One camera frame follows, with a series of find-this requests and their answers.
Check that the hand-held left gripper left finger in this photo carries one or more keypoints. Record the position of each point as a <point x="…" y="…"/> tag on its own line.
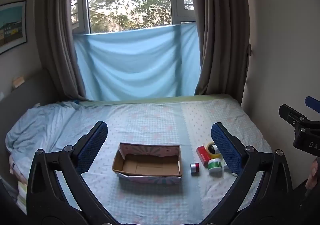
<point x="91" y="150"/>

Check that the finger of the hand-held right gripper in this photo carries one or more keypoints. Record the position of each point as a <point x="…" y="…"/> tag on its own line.
<point x="291" y="114"/>
<point x="312" y="102"/>

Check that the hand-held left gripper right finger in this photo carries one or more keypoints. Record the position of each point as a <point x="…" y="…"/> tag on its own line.
<point x="226" y="150"/>

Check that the black and white jar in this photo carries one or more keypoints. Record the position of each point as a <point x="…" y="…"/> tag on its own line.
<point x="213" y="149"/>

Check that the yellow tape roll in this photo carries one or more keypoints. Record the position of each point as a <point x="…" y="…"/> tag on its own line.
<point x="209" y="145"/>

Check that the green label white jar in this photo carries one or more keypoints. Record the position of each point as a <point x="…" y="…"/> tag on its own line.
<point x="215" y="166"/>

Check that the small red box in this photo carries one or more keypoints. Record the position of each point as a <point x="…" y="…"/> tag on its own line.
<point x="203" y="156"/>

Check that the red and silver tin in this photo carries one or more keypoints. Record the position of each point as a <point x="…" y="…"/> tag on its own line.
<point x="195" y="168"/>

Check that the cardboard box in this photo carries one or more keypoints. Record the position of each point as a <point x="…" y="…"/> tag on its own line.
<point x="147" y="162"/>

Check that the person's right hand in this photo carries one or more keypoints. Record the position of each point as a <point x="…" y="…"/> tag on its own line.
<point x="313" y="173"/>

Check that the crumpled light blue quilt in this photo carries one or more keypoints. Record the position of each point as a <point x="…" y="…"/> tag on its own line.
<point x="32" y="130"/>

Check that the checked floral bed sheet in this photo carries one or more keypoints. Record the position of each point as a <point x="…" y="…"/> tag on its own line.
<point x="155" y="125"/>

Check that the grey headboard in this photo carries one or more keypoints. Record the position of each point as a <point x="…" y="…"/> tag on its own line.
<point x="27" y="92"/>

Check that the light blue hanging cloth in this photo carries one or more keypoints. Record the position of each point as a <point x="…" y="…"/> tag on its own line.
<point x="137" y="65"/>

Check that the beige item on headboard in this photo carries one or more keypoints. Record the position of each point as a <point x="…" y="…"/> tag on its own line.
<point x="18" y="82"/>

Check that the brown curtain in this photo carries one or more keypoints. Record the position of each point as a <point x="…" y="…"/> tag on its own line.
<point x="62" y="27"/>
<point x="222" y="27"/>

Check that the framed wall picture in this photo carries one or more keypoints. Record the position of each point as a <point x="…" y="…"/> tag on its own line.
<point x="11" y="26"/>

